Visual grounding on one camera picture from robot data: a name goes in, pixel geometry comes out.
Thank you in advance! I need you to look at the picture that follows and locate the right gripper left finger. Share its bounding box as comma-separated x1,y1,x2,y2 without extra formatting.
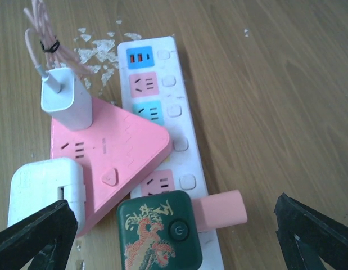
0,200,78,269

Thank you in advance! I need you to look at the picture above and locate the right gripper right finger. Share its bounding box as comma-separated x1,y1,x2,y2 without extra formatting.
274,193,348,269

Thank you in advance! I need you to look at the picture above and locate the small white usb charger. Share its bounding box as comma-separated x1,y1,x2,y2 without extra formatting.
41,67,93,131

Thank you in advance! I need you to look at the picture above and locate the pink charging cable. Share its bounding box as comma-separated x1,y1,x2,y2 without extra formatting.
23,0,96,93

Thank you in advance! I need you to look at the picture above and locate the white power strip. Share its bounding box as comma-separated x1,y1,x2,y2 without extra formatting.
117,36,224,269

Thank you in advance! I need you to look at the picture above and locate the pink plug adapter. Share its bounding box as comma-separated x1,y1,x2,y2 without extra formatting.
191,190,248,232

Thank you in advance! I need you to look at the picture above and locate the pink triangular socket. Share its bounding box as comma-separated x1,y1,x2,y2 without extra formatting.
51,97,173,237

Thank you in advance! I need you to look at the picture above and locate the green dragon cube socket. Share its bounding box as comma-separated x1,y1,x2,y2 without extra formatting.
117,190,202,270

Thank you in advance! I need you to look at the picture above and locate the white folding charger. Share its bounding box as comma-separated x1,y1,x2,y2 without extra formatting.
7,157,86,234

